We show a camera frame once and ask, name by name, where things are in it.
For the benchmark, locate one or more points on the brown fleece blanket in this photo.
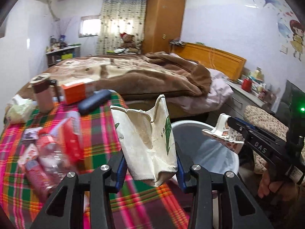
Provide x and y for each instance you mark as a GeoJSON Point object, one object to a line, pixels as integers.
{"type": "Point", "coordinates": [133, 76]}

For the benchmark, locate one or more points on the floral cushion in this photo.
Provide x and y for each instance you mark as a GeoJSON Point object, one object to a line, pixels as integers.
{"type": "Point", "coordinates": [264, 119]}

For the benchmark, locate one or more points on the small purple printed box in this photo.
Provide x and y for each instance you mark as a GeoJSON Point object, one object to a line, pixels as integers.
{"type": "Point", "coordinates": [32, 133]}

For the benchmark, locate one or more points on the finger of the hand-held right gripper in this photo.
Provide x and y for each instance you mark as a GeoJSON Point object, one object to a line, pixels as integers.
{"type": "Point", "coordinates": [257, 127]}
{"type": "Point", "coordinates": [262, 146]}

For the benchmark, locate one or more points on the brown teddy bear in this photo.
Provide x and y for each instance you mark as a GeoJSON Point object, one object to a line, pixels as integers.
{"type": "Point", "coordinates": [128, 41]}

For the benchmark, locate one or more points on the small window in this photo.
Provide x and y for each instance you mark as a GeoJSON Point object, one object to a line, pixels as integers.
{"type": "Point", "coordinates": [89, 26]}

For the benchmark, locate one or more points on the decorative dry branches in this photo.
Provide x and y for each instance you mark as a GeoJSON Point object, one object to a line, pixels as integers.
{"type": "Point", "coordinates": [63, 28]}

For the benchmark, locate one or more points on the pink bed sheet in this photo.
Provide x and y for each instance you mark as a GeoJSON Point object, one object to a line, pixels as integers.
{"type": "Point", "coordinates": [214, 93]}

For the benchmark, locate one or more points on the plaid tablecloth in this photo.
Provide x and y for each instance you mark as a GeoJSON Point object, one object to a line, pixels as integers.
{"type": "Point", "coordinates": [100, 133]}

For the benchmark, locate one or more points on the white wall switch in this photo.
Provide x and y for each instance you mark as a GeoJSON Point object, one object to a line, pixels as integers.
{"type": "Point", "coordinates": [284, 49]}

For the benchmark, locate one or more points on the white nightstand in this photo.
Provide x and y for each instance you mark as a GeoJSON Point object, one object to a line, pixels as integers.
{"type": "Point", "coordinates": [238, 100]}

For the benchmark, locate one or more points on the cluttered shelf unit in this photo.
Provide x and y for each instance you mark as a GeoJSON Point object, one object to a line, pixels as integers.
{"type": "Point", "coordinates": [62, 57]}

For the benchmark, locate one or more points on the floral curtain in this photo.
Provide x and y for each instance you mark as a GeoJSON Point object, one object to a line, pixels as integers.
{"type": "Point", "coordinates": [114, 16]}

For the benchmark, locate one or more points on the clear plastic bottle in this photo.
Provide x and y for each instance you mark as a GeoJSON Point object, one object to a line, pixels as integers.
{"type": "Point", "coordinates": [50, 157]}

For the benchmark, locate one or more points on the white plastic bin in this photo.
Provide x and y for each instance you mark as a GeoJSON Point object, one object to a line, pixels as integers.
{"type": "Point", "coordinates": [205, 152]}

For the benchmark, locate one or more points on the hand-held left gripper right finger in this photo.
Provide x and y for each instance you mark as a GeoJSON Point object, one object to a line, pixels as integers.
{"type": "Point", "coordinates": [181, 179]}

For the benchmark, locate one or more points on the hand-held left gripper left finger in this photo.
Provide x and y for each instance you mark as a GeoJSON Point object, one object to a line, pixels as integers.
{"type": "Point", "coordinates": [120, 171]}

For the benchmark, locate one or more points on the orange cardboard box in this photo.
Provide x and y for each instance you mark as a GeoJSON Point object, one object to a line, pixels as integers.
{"type": "Point", "coordinates": [75, 91]}

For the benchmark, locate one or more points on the crushed white printed paper cup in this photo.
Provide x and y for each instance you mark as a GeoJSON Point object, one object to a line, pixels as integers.
{"type": "Point", "coordinates": [224, 133]}

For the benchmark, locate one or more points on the cartoon girl wall sticker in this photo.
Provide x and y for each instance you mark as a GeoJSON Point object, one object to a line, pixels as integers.
{"type": "Point", "coordinates": [295, 38]}

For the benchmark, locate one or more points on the orange wooden wardrobe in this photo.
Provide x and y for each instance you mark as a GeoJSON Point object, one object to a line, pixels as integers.
{"type": "Point", "coordinates": [162, 16]}

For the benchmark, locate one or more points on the red jar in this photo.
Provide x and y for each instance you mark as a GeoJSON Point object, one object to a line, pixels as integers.
{"type": "Point", "coordinates": [246, 84]}

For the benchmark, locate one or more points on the person's right hand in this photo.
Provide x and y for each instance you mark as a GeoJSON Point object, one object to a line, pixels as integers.
{"type": "Point", "coordinates": [266, 183]}

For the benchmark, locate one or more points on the orange wooden headboard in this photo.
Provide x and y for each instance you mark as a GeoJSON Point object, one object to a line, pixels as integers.
{"type": "Point", "coordinates": [214, 57]}

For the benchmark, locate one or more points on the pale tissue pack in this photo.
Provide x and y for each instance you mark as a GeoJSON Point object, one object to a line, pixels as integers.
{"type": "Point", "coordinates": [19, 112]}

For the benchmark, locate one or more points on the brown lidded mug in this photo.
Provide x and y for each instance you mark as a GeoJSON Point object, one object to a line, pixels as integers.
{"type": "Point", "coordinates": [44, 97]}

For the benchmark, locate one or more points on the red white small packet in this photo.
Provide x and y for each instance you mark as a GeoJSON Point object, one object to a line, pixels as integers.
{"type": "Point", "coordinates": [29, 153]}

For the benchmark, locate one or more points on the crushed white green paper cup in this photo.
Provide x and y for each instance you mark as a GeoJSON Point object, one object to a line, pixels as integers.
{"type": "Point", "coordinates": [143, 143]}

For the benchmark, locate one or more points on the red snack packet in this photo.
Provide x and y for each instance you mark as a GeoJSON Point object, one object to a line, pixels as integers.
{"type": "Point", "coordinates": [71, 143]}

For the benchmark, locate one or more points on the dark blue glasses case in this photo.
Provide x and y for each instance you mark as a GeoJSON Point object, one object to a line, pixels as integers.
{"type": "Point", "coordinates": [93, 102]}

